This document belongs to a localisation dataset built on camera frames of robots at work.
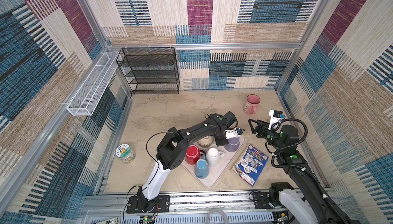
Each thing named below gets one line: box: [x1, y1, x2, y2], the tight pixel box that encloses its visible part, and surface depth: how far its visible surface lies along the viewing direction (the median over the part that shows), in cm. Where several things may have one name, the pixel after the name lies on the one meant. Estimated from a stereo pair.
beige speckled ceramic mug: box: [197, 135, 214, 148], surface depth 89 cm
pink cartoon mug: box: [243, 94, 261, 115], surface depth 104 cm
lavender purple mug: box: [224, 137, 240, 153], surface depth 86 cm
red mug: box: [184, 144, 201, 166], surface depth 83 cm
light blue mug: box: [194, 153, 210, 179], surface depth 80 cm
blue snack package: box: [234, 144, 270, 187], surface depth 84 cm
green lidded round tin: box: [115, 143, 136, 164], surface depth 85 cm
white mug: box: [205, 147, 226, 167], surface depth 82 cm
